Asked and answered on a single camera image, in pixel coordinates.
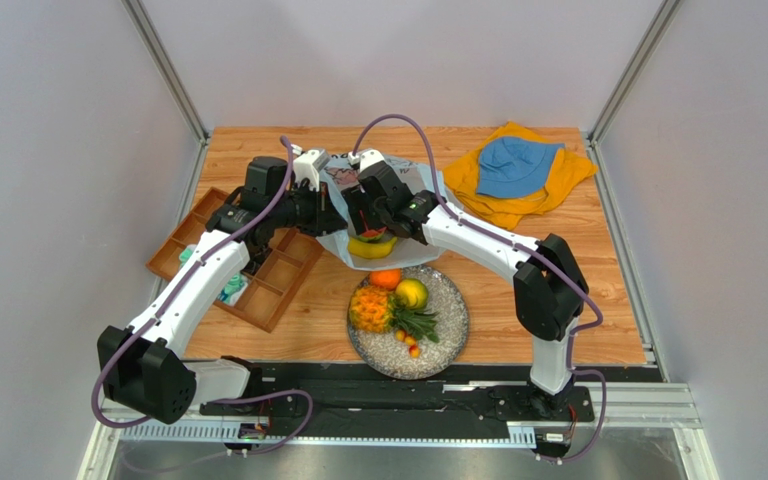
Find blue bucket hat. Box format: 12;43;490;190
476;136;564;199

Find red apple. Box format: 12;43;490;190
357;228;387;243

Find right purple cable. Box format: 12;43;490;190
351;113;608;464

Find speckled ceramic plate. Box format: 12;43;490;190
347;265;470;380

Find orange pineapple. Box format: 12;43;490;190
348;285;440;343

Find brown wooden divided tray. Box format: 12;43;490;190
146;187;323;332

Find small cherries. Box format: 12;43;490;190
395;329;421;358

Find yellow banana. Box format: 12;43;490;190
347;237;398;260

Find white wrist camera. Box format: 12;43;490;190
347;149;385;174
291;144;331;191

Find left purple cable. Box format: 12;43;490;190
91;135;315;457

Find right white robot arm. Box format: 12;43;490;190
341;159;589;395

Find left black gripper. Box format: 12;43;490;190
269;180;348;238

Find aluminium frame rail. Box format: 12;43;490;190
121;0;210;145

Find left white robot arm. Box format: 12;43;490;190
91;149;345;427

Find yellow green lemon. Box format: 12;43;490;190
394;278;429;310

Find purple cable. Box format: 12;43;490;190
91;135;315;457
351;113;608;464

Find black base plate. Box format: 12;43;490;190
199;362;599;440

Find teal sock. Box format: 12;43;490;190
178;244;249;306

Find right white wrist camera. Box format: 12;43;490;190
347;149;385;174

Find light blue plastic bag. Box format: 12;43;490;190
317;153;444;271

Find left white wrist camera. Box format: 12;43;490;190
291;144;331;191

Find orange fruit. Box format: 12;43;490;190
368;269;402;291

